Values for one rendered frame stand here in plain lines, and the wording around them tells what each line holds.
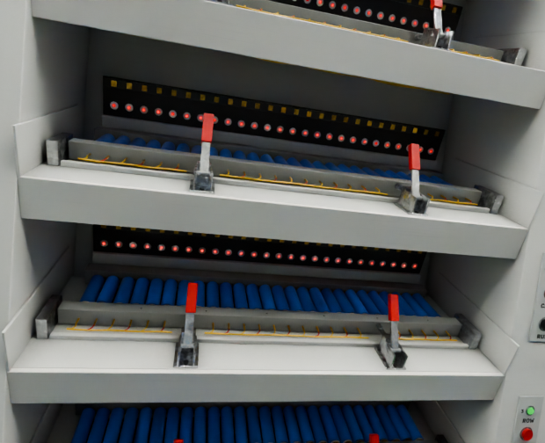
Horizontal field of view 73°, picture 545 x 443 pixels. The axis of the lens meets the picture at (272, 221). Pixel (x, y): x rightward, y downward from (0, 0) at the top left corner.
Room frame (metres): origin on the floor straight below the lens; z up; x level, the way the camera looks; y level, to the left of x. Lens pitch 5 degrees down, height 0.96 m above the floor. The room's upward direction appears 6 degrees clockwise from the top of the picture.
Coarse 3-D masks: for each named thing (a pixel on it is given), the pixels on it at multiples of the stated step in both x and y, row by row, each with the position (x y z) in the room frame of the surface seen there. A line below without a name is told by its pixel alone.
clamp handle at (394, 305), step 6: (390, 294) 0.49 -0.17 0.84; (396, 294) 0.49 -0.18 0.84; (390, 300) 0.49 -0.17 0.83; (396, 300) 0.49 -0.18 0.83; (390, 306) 0.49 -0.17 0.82; (396, 306) 0.49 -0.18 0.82; (390, 312) 0.48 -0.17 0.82; (396, 312) 0.49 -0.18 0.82; (390, 318) 0.48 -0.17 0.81; (396, 318) 0.48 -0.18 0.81; (390, 324) 0.48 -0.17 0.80; (396, 324) 0.48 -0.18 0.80; (390, 330) 0.48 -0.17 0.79; (396, 330) 0.48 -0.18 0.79; (390, 336) 0.48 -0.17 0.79; (396, 336) 0.48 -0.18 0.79; (390, 342) 0.48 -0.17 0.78; (396, 342) 0.48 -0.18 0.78; (396, 348) 0.47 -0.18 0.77
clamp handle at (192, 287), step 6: (192, 288) 0.44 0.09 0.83; (192, 294) 0.43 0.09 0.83; (186, 300) 0.43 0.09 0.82; (192, 300) 0.43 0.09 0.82; (186, 306) 0.43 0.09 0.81; (192, 306) 0.43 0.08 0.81; (186, 312) 0.43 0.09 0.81; (192, 312) 0.43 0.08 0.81; (186, 318) 0.43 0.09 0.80; (192, 318) 0.43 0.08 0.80; (186, 324) 0.42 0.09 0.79; (192, 324) 0.43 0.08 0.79; (186, 330) 0.42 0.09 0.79; (192, 330) 0.42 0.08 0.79; (186, 336) 0.42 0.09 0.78; (192, 336) 0.42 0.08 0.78; (186, 342) 0.42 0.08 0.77; (192, 342) 0.42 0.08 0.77
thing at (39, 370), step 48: (48, 288) 0.46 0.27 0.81; (432, 288) 0.66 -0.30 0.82; (48, 336) 0.42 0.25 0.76; (240, 336) 0.48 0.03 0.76; (432, 336) 0.55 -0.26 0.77; (480, 336) 0.53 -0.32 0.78; (48, 384) 0.38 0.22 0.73; (96, 384) 0.39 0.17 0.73; (144, 384) 0.40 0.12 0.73; (192, 384) 0.41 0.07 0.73; (240, 384) 0.42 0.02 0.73; (288, 384) 0.43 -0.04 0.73; (336, 384) 0.45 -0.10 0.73; (384, 384) 0.46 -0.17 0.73; (432, 384) 0.47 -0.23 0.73; (480, 384) 0.49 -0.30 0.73
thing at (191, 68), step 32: (448, 0) 0.68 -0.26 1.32; (96, 32) 0.56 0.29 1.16; (96, 64) 0.56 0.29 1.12; (128, 64) 0.57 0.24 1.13; (160, 64) 0.58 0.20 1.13; (192, 64) 0.59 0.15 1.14; (224, 64) 0.60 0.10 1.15; (256, 64) 0.61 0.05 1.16; (288, 64) 0.62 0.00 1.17; (96, 96) 0.57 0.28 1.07; (256, 96) 0.61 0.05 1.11; (288, 96) 0.62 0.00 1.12; (320, 96) 0.64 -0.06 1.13; (352, 96) 0.65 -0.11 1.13; (384, 96) 0.66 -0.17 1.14; (416, 96) 0.67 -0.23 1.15; (448, 96) 0.68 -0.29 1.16
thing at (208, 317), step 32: (64, 320) 0.44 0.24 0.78; (96, 320) 0.44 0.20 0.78; (128, 320) 0.46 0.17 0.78; (160, 320) 0.46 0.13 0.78; (224, 320) 0.48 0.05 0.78; (256, 320) 0.49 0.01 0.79; (288, 320) 0.49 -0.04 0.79; (320, 320) 0.50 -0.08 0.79; (352, 320) 0.51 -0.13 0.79; (384, 320) 0.53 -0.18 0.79; (416, 320) 0.54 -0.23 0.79; (448, 320) 0.55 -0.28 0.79
